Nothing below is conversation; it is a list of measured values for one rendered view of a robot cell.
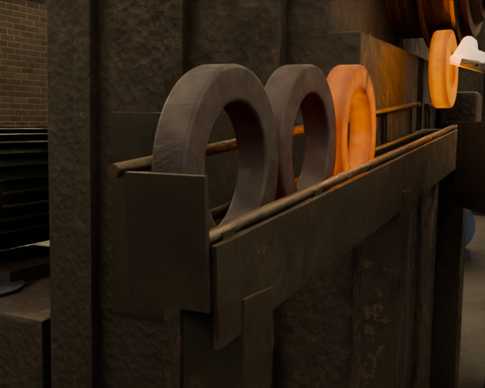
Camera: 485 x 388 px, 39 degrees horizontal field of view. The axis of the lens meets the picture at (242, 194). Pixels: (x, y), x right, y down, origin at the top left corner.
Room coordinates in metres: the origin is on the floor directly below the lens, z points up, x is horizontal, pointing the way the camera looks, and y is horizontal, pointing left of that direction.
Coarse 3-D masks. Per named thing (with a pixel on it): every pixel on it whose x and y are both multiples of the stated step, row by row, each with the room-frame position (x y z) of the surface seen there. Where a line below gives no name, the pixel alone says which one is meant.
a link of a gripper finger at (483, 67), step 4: (464, 60) 1.35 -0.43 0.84; (468, 60) 1.34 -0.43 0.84; (460, 64) 1.35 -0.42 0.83; (464, 64) 1.34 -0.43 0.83; (468, 64) 1.34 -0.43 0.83; (472, 64) 1.33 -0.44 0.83; (476, 64) 1.33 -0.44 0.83; (480, 64) 1.32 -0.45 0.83; (484, 64) 1.32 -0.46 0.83; (472, 68) 1.33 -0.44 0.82; (476, 68) 1.32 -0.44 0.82; (480, 68) 1.32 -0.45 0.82; (484, 68) 1.32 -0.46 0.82
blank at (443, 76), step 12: (432, 36) 1.36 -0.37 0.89; (444, 36) 1.35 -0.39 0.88; (432, 48) 1.34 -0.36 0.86; (444, 48) 1.33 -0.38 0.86; (456, 48) 1.42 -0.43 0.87; (432, 60) 1.33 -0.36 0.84; (444, 60) 1.32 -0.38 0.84; (432, 72) 1.33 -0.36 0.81; (444, 72) 1.32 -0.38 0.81; (456, 72) 1.43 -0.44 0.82; (432, 84) 1.34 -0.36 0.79; (444, 84) 1.33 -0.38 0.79; (456, 84) 1.43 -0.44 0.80; (432, 96) 1.35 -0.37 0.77; (444, 96) 1.34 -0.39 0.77; (456, 96) 1.43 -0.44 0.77
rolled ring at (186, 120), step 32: (224, 64) 0.60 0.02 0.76; (192, 96) 0.55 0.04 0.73; (224, 96) 0.58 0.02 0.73; (256, 96) 0.64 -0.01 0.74; (160, 128) 0.54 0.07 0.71; (192, 128) 0.53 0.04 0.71; (256, 128) 0.65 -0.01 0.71; (160, 160) 0.54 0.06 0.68; (192, 160) 0.53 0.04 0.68; (256, 160) 0.66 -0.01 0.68; (256, 192) 0.66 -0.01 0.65
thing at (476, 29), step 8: (464, 0) 1.44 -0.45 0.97; (472, 0) 1.47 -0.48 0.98; (480, 0) 1.49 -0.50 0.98; (464, 8) 1.46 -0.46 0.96; (472, 8) 1.49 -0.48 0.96; (480, 8) 1.50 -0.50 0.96; (464, 16) 1.48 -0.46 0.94; (472, 16) 1.52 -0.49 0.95; (480, 16) 1.53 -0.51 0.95; (464, 24) 1.50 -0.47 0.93; (472, 24) 1.53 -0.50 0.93; (480, 24) 1.65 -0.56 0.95; (464, 32) 1.54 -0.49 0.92; (472, 32) 1.54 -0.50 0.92
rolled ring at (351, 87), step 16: (336, 80) 0.89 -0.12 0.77; (352, 80) 0.89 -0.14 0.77; (368, 80) 0.97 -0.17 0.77; (336, 96) 0.87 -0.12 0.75; (352, 96) 0.89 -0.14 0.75; (368, 96) 0.97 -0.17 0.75; (336, 112) 0.86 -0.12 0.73; (352, 112) 0.99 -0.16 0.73; (368, 112) 0.99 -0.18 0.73; (336, 128) 0.86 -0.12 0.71; (352, 128) 1.00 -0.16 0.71; (368, 128) 0.99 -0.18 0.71; (336, 144) 0.86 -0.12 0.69; (352, 144) 1.00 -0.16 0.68; (368, 144) 0.99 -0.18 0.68; (336, 160) 0.86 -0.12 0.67; (352, 160) 0.98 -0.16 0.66; (368, 160) 0.98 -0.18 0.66
